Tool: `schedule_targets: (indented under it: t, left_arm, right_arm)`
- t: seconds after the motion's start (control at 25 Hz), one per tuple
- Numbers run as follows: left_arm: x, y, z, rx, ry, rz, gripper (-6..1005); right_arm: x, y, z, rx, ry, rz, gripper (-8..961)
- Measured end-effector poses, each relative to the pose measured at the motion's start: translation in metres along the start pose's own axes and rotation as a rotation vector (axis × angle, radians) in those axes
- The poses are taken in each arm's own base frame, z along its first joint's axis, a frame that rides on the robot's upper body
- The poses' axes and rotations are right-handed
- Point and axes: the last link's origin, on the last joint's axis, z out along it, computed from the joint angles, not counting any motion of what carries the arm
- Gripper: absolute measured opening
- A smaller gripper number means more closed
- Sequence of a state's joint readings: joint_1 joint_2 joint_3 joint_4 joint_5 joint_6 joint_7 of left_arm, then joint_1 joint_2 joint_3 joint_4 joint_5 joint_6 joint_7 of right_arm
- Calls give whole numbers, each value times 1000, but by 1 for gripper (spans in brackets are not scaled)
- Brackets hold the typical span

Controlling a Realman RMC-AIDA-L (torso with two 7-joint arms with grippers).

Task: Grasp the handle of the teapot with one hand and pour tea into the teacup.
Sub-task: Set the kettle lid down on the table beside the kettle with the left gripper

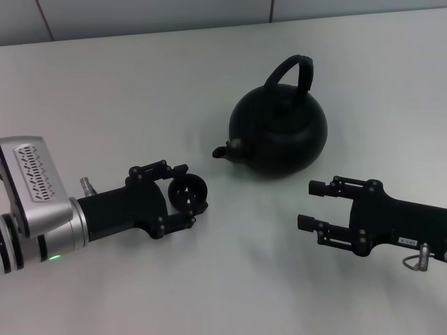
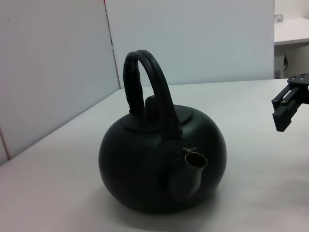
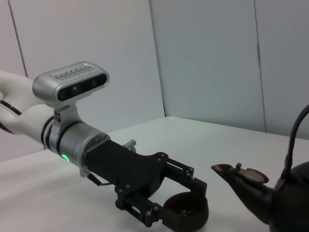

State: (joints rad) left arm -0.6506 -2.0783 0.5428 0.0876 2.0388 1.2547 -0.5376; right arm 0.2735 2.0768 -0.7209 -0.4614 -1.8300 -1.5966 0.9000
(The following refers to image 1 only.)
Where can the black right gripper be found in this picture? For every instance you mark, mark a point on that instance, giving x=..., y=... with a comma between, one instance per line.
x=394, y=223

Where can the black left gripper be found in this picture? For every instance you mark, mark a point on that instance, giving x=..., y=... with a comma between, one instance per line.
x=132, y=209

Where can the small dark teacup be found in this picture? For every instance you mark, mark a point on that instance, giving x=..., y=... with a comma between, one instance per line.
x=195, y=186

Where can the black round teapot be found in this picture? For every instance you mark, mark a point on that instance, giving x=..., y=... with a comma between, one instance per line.
x=286, y=153

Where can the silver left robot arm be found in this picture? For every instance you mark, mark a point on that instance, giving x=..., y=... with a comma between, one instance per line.
x=52, y=240

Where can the black teapot lid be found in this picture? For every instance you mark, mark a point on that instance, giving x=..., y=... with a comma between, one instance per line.
x=283, y=118

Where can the left gripper metal plug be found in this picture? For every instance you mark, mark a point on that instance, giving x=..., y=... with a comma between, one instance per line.
x=87, y=185

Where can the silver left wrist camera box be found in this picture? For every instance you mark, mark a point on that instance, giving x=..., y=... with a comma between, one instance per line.
x=33, y=178

